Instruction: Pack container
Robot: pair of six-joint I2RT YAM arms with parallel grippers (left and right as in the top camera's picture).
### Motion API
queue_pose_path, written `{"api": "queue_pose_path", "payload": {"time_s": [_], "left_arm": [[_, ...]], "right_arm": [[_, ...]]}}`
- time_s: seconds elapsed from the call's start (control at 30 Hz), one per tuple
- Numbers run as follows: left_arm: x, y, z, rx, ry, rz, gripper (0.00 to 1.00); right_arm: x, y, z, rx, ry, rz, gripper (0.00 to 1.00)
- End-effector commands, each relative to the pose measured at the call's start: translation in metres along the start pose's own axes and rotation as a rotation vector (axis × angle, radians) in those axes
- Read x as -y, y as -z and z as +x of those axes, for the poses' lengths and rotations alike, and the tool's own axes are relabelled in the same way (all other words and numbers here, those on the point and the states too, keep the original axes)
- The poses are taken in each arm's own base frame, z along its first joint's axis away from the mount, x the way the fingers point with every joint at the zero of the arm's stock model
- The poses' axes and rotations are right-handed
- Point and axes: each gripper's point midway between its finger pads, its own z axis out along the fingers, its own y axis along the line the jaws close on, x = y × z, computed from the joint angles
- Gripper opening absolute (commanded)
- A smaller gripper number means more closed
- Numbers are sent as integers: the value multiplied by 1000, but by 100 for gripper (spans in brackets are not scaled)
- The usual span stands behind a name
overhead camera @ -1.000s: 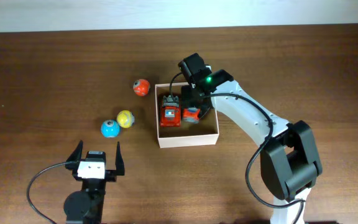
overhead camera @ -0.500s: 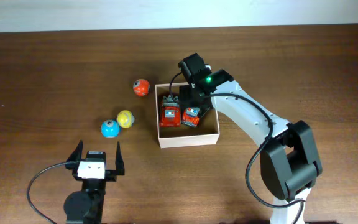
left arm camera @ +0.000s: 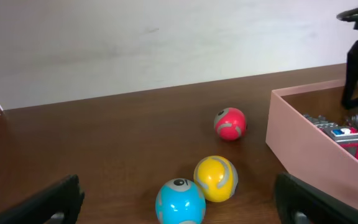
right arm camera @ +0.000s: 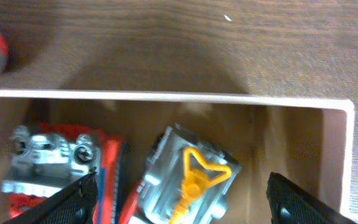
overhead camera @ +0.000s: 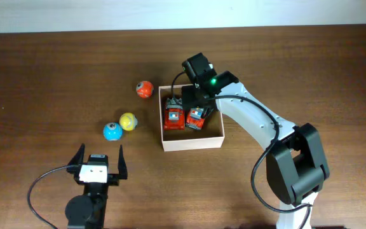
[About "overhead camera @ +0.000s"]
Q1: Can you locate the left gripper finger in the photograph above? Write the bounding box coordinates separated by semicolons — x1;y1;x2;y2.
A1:
68;143;85;165
118;145;128;176

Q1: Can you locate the yellow toy ball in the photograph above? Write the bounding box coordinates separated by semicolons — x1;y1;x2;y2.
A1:
119;113;138;131

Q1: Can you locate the red fire truck yellow nozzle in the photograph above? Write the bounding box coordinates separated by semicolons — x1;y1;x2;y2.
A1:
186;107;213;130

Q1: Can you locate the red fire truck grey top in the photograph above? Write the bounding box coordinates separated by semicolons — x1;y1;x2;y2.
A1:
163;98;185;130

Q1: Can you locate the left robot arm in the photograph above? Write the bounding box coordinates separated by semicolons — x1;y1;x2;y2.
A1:
65;144;128;229

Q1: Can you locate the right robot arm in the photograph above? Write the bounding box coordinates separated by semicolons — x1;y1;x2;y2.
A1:
182;53;330;229

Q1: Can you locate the cardboard box container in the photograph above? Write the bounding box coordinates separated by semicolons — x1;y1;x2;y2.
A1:
158;86;225;152

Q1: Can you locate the blue toy ball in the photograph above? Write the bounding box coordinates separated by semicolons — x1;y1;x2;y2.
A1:
103;122;123;141

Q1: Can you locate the orange toy ball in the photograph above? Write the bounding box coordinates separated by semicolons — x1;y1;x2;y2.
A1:
136;81;154;99

